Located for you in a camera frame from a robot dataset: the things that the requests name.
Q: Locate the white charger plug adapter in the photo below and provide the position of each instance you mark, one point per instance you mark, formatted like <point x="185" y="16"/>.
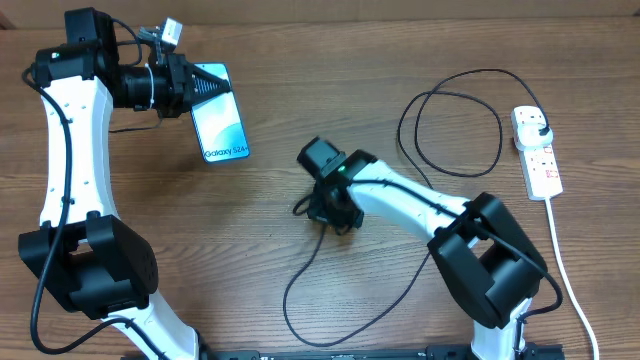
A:
<point x="529" y="136"/>

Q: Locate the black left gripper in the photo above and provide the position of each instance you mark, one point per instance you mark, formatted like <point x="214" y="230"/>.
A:
<point x="182" y="75"/>

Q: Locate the white power strip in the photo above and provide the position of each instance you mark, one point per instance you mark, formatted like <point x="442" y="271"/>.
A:
<point x="540" y="169"/>

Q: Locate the Samsung Galaxy smartphone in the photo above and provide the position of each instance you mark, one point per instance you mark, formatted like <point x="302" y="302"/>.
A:
<point x="218" y="123"/>

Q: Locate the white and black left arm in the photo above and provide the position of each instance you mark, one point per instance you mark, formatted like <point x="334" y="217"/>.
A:
<point x="82" y="253"/>

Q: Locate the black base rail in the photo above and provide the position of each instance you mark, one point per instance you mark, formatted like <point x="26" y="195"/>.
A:
<point x="434" y="352"/>

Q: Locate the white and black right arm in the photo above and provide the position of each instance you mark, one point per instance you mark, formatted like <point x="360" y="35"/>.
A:
<point x="489" y="265"/>

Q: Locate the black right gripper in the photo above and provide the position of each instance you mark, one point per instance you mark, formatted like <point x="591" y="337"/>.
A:
<point x="323" y="214"/>

